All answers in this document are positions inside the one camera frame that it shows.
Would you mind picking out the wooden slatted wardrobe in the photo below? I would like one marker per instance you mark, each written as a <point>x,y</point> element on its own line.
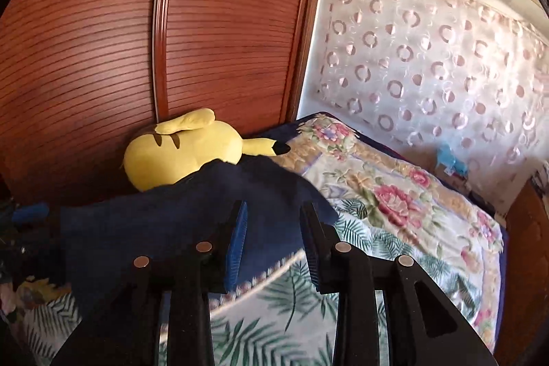
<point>128,27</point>

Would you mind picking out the navy blue printed T-shirt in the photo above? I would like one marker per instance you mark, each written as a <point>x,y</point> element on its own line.
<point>171,211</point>

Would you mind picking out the floral blanket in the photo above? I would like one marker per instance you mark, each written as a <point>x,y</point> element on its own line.
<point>386,194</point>

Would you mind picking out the circle-patterned sheer curtain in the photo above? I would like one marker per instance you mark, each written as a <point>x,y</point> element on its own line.
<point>429,70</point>

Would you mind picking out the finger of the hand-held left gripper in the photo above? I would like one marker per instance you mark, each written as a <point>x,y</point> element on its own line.
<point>30,213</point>

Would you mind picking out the blue crumpled cloth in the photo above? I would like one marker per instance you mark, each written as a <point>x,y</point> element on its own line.
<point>450,162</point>

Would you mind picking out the leaf-print sheet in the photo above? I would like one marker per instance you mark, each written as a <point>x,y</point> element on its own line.
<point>274,331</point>

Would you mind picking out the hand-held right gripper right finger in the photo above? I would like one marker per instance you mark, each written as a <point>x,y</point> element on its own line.
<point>309,246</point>

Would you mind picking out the wooden sideboard cabinet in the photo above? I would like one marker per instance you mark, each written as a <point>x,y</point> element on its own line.
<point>525,263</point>

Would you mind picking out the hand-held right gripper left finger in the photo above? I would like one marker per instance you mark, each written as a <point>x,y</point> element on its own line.
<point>238,246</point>

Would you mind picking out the yellow plush toy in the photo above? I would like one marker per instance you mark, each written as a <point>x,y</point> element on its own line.
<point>184,151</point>

